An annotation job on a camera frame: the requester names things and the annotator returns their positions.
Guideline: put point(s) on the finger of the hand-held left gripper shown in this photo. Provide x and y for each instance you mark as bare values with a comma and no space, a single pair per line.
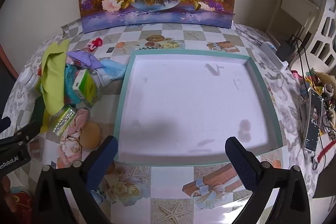
23,134
4,124

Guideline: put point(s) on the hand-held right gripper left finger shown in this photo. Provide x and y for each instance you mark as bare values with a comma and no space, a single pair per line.
105,158

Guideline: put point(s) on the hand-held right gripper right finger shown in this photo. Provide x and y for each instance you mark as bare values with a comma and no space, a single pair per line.
241,161

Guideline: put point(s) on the beige round sponge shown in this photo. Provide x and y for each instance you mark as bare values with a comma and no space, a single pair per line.
90,136

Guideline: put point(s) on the pink floral cloth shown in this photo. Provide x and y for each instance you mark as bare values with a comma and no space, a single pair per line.
80,119

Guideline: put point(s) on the lime green cloth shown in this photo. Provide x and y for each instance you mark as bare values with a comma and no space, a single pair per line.
52,82

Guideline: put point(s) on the green tissue pack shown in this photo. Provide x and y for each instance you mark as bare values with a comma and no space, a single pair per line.
85,87

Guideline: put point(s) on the blue white face mask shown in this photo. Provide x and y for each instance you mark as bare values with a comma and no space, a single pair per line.
97,79

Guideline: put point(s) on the white box with teal rim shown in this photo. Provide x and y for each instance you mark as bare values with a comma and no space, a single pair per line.
183,103

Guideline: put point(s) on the light blue plastic packet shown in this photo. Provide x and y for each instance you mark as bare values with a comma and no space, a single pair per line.
113,69

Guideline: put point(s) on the purple plastic packet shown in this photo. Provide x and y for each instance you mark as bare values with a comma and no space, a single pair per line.
86,58

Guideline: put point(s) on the shiny green wrapped packet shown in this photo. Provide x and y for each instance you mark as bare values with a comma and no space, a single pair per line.
63,120

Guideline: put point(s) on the red patterned cushion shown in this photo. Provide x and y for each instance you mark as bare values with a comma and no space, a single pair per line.
15,200

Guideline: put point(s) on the white plastic bottle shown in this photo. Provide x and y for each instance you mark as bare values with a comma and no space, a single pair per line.
27,78

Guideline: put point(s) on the grey floral tablecloth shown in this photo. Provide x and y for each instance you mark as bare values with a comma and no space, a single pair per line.
288,113

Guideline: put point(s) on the checkered printed table cover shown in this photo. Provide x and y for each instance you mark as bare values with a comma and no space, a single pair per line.
168,187

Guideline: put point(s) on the teal cloth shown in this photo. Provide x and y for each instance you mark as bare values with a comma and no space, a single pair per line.
69,79

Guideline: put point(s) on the smartphone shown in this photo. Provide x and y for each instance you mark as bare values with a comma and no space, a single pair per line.
313,121

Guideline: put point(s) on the white power strip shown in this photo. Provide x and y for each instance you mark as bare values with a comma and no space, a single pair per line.
270,53

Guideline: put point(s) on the pile of colourful clutter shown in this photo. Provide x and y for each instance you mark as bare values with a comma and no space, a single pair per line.
325,82

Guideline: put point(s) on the white shelf frame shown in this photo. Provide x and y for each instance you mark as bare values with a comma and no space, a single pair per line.
294,1

